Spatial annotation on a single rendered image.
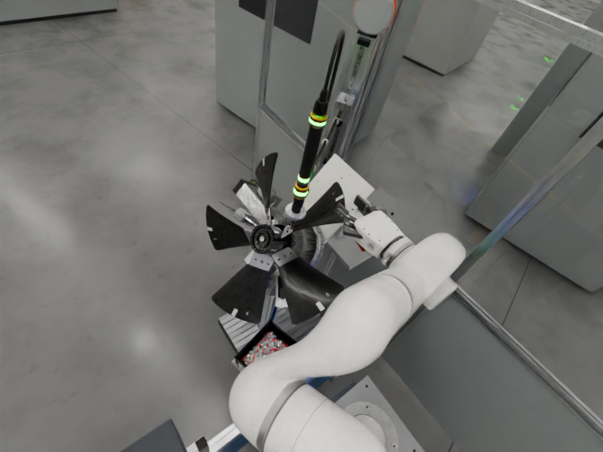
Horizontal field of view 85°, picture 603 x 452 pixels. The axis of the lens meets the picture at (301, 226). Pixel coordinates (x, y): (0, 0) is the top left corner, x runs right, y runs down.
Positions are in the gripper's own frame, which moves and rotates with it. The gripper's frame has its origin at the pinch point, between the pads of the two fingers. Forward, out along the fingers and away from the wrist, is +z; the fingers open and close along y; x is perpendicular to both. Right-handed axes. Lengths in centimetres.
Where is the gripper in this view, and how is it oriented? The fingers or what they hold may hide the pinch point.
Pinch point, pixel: (350, 206)
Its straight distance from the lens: 87.4
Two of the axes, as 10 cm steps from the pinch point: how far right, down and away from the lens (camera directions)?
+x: 1.8, -6.5, -7.4
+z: -5.9, -6.7, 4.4
